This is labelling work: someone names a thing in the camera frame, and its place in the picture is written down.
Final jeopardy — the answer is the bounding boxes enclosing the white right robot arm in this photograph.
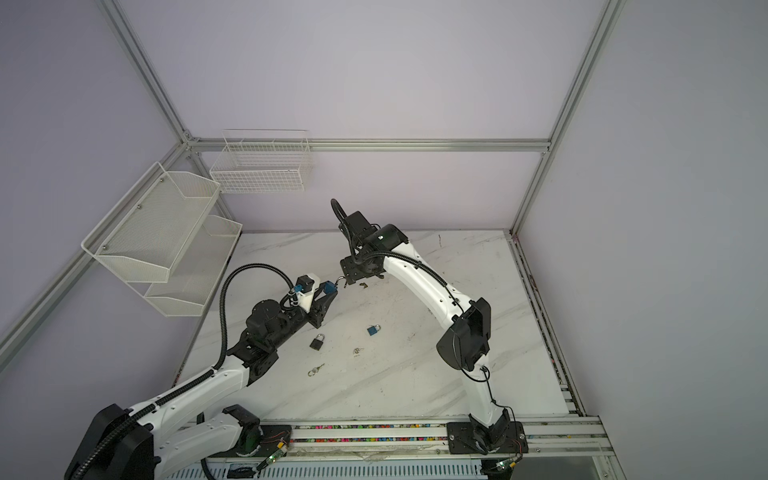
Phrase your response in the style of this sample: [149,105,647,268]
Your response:
[339,220,527,455]

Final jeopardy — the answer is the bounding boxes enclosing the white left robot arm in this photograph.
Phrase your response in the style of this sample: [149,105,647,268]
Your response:
[64,275,338,479]

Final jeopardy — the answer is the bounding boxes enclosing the black padlock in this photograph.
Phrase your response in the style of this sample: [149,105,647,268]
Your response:
[310,334,325,351]

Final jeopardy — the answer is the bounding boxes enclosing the white mesh two-tier shelf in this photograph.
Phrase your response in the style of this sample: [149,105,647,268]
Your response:
[81,163,242,317]

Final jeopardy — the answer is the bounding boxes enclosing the white ventilated cover strip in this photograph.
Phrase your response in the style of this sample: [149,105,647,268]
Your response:
[173,460,487,480]

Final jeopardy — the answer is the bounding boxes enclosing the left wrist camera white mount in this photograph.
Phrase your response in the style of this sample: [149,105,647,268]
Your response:
[291,273,321,313]

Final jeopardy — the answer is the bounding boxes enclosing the aluminium frame horizontal back bar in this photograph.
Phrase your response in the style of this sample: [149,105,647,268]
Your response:
[188,138,551,153]

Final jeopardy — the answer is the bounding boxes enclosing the white wire basket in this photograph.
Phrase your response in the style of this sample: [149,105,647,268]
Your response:
[209,129,314,194]

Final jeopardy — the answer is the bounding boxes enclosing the aluminium table edge rail right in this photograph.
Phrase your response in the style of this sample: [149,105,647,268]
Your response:
[508,232,586,416]

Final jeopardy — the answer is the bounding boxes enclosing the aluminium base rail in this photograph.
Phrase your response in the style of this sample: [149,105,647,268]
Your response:
[107,413,625,480]

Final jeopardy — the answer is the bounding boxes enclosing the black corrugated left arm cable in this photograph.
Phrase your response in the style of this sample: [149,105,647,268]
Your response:
[68,263,296,480]

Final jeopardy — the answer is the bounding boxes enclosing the aluminium frame left wall bar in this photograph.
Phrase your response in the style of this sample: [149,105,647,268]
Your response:
[0,142,188,373]

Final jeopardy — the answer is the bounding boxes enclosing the aluminium frame post back left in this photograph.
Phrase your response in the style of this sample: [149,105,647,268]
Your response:
[95,0,192,144]

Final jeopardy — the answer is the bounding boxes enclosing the aluminium frame post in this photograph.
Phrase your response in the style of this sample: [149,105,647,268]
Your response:
[95,0,192,144]
[510,0,626,236]

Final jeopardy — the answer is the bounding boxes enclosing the aluminium frame post back right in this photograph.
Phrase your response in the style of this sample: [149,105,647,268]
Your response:
[510,0,626,236]

